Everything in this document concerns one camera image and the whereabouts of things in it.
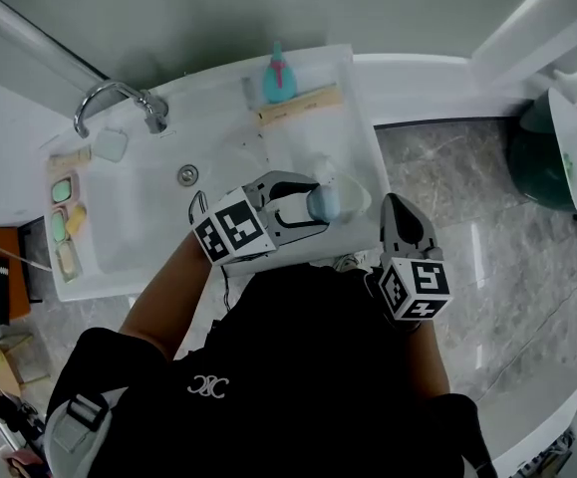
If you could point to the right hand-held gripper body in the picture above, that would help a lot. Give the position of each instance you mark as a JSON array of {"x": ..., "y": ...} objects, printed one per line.
[{"x": 417, "y": 287}]

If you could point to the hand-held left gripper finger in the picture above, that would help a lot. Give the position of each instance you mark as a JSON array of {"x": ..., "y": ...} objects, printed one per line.
[
  {"x": 298, "y": 229},
  {"x": 293, "y": 181}
]

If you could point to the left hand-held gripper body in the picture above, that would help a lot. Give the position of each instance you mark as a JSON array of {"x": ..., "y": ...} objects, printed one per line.
[{"x": 233, "y": 232}]

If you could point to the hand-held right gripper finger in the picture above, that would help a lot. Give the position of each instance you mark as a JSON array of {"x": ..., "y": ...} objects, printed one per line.
[
  {"x": 422, "y": 232},
  {"x": 392, "y": 227}
]

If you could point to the clear glass cup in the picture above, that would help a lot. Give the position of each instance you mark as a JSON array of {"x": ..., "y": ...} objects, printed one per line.
[{"x": 324, "y": 203}]

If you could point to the person's left forearm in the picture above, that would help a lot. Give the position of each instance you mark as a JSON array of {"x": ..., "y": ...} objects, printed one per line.
[{"x": 173, "y": 297}]

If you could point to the person's right forearm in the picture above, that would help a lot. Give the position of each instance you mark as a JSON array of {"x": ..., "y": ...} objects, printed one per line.
[{"x": 427, "y": 361}]

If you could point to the clear plastic lid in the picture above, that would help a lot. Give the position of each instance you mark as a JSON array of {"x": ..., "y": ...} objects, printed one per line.
[{"x": 110, "y": 146}]

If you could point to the green soap bar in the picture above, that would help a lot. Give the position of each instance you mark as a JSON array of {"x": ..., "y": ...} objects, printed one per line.
[
  {"x": 61, "y": 190},
  {"x": 58, "y": 226}
]

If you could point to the person's white shoe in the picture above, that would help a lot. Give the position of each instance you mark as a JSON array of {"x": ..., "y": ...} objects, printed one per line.
[{"x": 349, "y": 262}]

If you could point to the chrome sink drain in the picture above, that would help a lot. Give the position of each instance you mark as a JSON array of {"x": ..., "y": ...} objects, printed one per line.
[{"x": 188, "y": 175}]

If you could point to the long wooden holder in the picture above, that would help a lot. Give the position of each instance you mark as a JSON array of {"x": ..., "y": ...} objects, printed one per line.
[{"x": 298, "y": 106}]

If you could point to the teal dispenser bottle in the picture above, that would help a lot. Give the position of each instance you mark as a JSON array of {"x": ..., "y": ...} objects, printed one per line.
[{"x": 279, "y": 85}]

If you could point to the white sink vanity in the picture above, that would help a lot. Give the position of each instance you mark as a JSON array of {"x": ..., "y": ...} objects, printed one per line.
[{"x": 133, "y": 227}]

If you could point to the person's black shirt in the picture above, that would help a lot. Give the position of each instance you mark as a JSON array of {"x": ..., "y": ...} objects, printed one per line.
[{"x": 293, "y": 366}]

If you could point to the white window ledge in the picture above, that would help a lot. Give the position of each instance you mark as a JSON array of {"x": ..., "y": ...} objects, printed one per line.
[{"x": 417, "y": 87}]

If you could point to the chrome faucet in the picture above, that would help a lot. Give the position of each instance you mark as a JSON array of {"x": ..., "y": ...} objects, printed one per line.
[{"x": 146, "y": 105}]

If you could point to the white curved furniture piece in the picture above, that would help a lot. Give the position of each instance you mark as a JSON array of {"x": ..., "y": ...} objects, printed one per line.
[{"x": 542, "y": 416}]

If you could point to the short wooden block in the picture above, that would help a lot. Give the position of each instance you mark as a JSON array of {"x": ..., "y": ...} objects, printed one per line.
[{"x": 69, "y": 158}]

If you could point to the thin white pole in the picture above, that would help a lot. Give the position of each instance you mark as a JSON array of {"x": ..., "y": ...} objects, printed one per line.
[{"x": 14, "y": 255}]

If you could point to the wooden stool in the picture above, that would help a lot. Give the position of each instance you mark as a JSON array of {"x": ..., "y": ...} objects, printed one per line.
[{"x": 4, "y": 361}]

